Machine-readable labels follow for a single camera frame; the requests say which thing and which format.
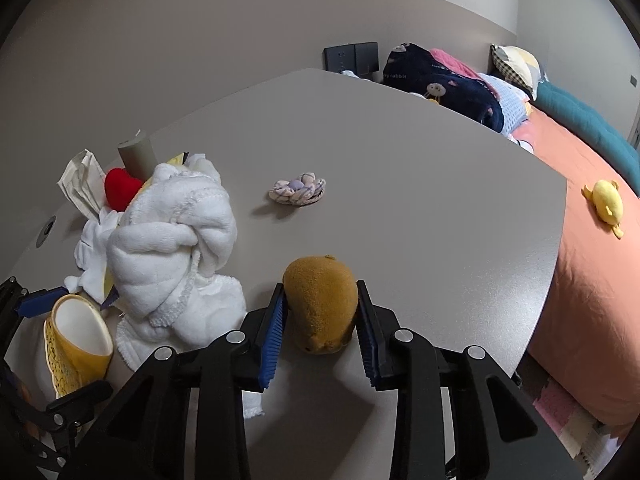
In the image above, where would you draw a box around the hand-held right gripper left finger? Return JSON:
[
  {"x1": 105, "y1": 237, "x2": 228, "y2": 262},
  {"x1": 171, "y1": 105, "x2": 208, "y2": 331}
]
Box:
[{"x1": 57, "y1": 282, "x2": 289, "y2": 480}]

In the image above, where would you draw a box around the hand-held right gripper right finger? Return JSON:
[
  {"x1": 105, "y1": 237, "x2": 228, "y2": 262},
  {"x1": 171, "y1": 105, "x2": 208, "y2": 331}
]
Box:
[{"x1": 355, "y1": 280, "x2": 585, "y2": 480}]

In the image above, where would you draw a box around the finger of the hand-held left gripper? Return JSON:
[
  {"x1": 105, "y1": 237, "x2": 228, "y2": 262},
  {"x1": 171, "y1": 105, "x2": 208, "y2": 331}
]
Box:
[
  {"x1": 0, "y1": 375, "x2": 114, "y2": 472},
  {"x1": 0, "y1": 276, "x2": 69, "y2": 356}
]

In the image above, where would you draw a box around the yellow paper cup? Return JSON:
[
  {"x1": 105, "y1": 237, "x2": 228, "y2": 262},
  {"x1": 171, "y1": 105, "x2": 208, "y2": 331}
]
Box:
[{"x1": 42, "y1": 294, "x2": 115, "y2": 400}]

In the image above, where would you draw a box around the brown kiwi plush toy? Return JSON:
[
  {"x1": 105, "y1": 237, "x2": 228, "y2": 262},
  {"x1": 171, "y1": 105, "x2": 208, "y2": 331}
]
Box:
[{"x1": 282, "y1": 255, "x2": 360, "y2": 357}]

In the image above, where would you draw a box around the white crumpled cloth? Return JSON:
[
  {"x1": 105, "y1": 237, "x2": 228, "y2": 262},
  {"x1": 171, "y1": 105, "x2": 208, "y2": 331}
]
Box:
[{"x1": 64, "y1": 207, "x2": 123, "y2": 296}]

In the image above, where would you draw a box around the beige crumpled paper bag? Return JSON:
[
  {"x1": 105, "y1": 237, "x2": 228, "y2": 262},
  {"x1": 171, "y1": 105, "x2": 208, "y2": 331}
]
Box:
[{"x1": 56, "y1": 149, "x2": 108, "y2": 221}]

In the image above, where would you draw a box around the red heart plush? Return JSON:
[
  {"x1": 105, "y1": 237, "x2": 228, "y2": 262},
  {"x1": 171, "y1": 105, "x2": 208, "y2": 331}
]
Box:
[{"x1": 104, "y1": 167, "x2": 145, "y2": 211}]

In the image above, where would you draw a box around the white fluffy towel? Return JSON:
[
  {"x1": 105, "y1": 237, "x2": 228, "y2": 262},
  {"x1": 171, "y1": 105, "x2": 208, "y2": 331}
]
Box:
[{"x1": 105, "y1": 152, "x2": 264, "y2": 418}]

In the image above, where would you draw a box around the grey cylinder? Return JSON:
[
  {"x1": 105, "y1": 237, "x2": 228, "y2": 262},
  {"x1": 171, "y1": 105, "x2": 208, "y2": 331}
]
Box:
[{"x1": 117, "y1": 130, "x2": 157, "y2": 181}]

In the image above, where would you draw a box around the foam puzzle floor mat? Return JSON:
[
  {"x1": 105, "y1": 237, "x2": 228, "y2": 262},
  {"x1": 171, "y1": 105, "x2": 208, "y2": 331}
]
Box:
[{"x1": 517, "y1": 375, "x2": 621, "y2": 480}]

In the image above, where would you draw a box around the bed with orange sheet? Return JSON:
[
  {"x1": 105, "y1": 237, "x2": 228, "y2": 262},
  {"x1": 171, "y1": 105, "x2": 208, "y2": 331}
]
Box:
[{"x1": 510, "y1": 105, "x2": 640, "y2": 426}]

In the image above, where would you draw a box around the navy printed blanket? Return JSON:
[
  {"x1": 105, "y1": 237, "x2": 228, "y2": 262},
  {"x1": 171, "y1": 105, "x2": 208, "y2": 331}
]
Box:
[{"x1": 382, "y1": 42, "x2": 505, "y2": 133}]

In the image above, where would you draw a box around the yellow duck plush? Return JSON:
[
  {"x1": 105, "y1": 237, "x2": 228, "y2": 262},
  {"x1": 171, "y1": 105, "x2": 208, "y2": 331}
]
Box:
[{"x1": 581, "y1": 179, "x2": 626, "y2": 240}]

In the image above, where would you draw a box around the light blue knit blanket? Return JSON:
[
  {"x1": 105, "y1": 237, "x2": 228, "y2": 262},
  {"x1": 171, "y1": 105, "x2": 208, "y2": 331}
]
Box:
[{"x1": 482, "y1": 74, "x2": 532, "y2": 136}]

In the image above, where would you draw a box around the pink fleece cloth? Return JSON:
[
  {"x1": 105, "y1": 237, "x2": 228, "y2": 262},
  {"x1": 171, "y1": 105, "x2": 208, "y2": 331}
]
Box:
[{"x1": 430, "y1": 48, "x2": 501, "y2": 98}]

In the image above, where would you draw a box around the teal long cushion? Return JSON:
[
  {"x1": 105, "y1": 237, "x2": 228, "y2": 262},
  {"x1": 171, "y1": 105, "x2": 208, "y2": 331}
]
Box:
[{"x1": 535, "y1": 81, "x2": 640, "y2": 196}]

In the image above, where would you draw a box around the checkered pillow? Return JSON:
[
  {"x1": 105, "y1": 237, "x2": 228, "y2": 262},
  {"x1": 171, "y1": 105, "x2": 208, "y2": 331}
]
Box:
[{"x1": 490, "y1": 44, "x2": 548, "y2": 101}]

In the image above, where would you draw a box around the dark wall socket panel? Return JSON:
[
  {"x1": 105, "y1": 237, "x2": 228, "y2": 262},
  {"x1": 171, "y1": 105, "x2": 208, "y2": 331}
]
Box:
[{"x1": 322, "y1": 41, "x2": 379, "y2": 75}]

